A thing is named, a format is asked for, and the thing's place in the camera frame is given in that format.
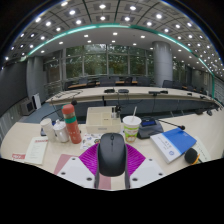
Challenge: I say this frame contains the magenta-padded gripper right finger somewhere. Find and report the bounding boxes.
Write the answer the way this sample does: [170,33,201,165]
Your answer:
[124,143,167,190]

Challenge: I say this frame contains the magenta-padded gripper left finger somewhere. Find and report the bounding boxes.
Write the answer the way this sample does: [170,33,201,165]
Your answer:
[56,143,101,190]

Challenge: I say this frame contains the black computer mouse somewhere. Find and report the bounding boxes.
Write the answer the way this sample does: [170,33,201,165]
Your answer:
[97,132,128,178]

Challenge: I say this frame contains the pink mouse pad with drawing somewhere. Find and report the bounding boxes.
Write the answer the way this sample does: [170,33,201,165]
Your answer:
[53,153,112,191]

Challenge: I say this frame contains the colourful sticker sheet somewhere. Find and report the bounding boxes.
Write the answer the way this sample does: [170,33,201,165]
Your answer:
[79,133,103,151]

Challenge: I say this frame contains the white lidded mug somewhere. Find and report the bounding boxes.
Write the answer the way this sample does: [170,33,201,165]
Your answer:
[53,119,70,144]

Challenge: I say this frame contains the blue and white book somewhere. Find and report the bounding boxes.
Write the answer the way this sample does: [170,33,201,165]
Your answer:
[149,127,198,165]

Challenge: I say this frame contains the white booklet with red heading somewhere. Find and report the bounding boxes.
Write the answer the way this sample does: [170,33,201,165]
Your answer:
[24,135,49,166]

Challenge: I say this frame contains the black gooseneck microphone unit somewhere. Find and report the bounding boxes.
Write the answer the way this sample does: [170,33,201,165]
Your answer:
[137,117,186,140]

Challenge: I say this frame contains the black foam-headed handheld microphone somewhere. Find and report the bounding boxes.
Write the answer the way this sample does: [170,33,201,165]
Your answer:
[184,147,203,166]

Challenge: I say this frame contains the red bottle with green band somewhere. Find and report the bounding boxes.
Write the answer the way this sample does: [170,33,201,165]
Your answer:
[61,103,83,145]

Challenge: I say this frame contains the printed paper cup with straw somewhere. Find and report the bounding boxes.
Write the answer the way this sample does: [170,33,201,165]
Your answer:
[122,106,142,144]

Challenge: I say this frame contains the cream organizer box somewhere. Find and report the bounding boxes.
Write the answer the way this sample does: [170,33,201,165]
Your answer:
[85,105,122,135]

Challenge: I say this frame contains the red and white pamphlet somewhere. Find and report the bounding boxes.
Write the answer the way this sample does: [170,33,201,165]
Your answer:
[11,152,27,161]

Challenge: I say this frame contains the white paper sheet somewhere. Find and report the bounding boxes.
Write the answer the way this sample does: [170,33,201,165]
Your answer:
[193,135,212,163]

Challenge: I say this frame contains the grey box monitor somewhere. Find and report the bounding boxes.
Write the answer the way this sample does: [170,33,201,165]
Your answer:
[20,99,36,116]

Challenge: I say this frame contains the white standing panel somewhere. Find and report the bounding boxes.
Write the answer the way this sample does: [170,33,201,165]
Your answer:
[31,93,43,110]

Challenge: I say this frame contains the dark office chairs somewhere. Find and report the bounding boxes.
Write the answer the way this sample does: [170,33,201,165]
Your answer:
[64,75,216,98]

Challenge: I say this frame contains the ceiling lights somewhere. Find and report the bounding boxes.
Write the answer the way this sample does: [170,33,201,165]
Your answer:
[3,0,224,73]

